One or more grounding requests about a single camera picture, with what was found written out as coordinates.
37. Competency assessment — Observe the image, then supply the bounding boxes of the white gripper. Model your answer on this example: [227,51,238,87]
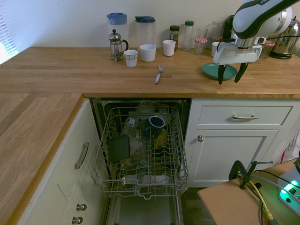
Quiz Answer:
[212,44,263,85]

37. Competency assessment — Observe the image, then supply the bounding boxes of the silver fork white handle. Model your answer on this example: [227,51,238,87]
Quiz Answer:
[154,65,165,85]

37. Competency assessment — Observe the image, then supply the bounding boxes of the steel dishwasher door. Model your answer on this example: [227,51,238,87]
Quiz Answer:
[106,194,185,225]

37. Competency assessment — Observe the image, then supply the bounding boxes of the teal plate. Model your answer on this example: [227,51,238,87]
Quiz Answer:
[202,62,238,81]

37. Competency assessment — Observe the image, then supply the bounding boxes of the glass jar red checkered lid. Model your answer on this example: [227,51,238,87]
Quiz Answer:
[259,41,275,59]
[194,37,208,56]

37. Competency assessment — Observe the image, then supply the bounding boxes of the black bottle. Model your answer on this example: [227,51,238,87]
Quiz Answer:
[222,15,235,41]

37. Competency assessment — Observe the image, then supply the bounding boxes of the clear glass tumbler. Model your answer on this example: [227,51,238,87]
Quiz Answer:
[196,27,209,40]

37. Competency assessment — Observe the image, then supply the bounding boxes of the clear bottle green cap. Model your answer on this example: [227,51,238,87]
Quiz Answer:
[183,20,195,52]

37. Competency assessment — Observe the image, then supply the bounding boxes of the stainless steel electric kettle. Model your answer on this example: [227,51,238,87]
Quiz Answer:
[269,18,300,60]

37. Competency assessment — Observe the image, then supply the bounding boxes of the small white ribbed cup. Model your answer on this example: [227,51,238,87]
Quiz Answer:
[163,39,176,57]

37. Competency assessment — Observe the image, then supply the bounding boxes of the dark coffee jar green lid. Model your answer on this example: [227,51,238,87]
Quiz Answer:
[169,25,180,51]

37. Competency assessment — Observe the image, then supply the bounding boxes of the white cabinet with drawer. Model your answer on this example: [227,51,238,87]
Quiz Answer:
[184,97,300,188]

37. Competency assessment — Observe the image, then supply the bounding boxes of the dark blue mug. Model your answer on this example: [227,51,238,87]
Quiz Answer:
[143,115,165,141]

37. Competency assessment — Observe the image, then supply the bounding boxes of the white plastic bag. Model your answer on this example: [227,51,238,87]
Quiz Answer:
[278,127,300,165]

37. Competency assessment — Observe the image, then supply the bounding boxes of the clear pitcher dark blue lid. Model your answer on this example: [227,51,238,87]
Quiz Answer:
[134,15,157,47]

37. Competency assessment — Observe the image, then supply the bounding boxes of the black screw clamp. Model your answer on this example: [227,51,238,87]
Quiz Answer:
[228,160,274,190]

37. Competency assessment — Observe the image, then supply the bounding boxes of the yellow plastic item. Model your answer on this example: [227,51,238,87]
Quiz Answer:
[154,130,168,149]

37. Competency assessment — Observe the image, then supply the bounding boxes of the patterned paper cup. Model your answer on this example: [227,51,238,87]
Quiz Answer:
[123,50,138,68]

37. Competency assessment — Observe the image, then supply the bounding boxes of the clear glass jar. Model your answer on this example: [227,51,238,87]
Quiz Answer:
[122,117,141,141]

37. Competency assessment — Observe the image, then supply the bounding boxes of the glass French press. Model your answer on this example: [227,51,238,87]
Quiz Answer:
[108,29,129,63]

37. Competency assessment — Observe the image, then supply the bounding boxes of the clear plastic container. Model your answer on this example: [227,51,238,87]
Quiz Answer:
[127,137,145,165]

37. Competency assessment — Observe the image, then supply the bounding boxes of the clear pitcher light blue lid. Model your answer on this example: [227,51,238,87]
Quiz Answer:
[106,12,129,47]

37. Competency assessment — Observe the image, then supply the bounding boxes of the white dish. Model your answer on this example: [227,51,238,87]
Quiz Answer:
[140,174,172,186]

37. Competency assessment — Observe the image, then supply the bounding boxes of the black square container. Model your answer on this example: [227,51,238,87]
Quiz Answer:
[108,134,131,163]

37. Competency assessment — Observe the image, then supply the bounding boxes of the white panelled cabinet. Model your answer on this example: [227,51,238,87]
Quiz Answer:
[16,98,111,225]

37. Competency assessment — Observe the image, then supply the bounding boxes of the white window blinds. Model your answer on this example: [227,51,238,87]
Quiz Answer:
[0,14,18,62]

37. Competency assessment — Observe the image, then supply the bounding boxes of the silver drawer handle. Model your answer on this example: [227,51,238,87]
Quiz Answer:
[232,114,259,120]

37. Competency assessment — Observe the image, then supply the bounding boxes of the white mug with handle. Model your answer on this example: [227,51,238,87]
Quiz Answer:
[139,44,157,63]

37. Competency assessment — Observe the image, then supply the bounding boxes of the grey wire dishwasher rack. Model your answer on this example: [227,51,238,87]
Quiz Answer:
[90,105,189,200]

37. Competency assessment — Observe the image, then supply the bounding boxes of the grey cable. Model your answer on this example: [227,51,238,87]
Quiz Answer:
[236,172,283,188]

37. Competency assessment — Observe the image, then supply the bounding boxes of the yellow cable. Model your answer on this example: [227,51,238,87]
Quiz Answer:
[247,180,274,221]

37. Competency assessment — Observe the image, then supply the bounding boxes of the silver bar cabinet handle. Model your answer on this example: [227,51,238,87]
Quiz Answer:
[74,142,89,170]

